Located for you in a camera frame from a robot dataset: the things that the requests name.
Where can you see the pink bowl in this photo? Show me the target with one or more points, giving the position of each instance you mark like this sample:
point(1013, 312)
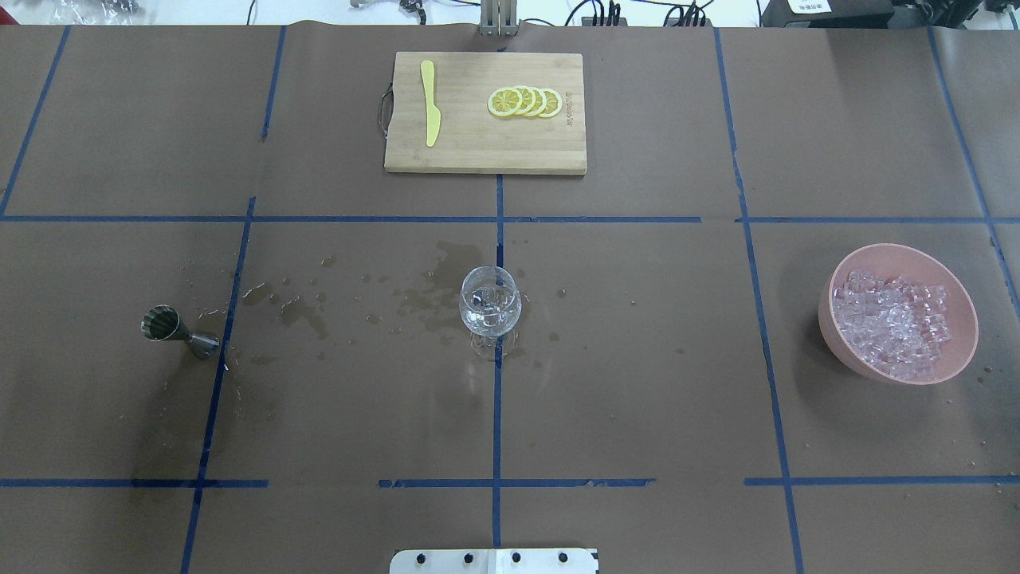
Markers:
point(888, 260)

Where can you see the yellow plastic knife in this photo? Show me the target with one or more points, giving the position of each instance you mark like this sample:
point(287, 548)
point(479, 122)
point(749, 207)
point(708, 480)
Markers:
point(433, 113)

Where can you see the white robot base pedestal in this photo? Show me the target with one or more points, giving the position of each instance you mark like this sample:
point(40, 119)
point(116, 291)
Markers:
point(496, 560)

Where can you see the bamboo cutting board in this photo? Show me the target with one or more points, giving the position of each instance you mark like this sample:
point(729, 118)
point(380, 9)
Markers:
point(471, 140)

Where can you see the steel double jigger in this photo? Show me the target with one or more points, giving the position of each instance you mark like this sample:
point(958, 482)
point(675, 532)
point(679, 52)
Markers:
point(163, 323)

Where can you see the front lemon slice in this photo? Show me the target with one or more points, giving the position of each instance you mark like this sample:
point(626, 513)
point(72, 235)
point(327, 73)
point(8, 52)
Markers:
point(505, 102)

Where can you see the back lemon slice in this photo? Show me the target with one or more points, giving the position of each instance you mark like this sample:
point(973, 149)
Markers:
point(552, 103)

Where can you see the pile of ice cubes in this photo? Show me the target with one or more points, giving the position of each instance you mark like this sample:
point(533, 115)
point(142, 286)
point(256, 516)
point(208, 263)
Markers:
point(896, 325)

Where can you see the aluminium frame post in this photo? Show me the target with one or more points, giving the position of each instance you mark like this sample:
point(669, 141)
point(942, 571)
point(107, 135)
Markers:
point(499, 18)

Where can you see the lemon slice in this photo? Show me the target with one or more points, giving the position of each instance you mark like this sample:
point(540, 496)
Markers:
point(527, 100)
point(552, 103)
point(538, 102)
point(505, 102)

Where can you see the clear wine glass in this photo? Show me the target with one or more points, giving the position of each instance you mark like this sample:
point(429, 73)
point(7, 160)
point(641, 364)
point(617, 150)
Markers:
point(490, 306)

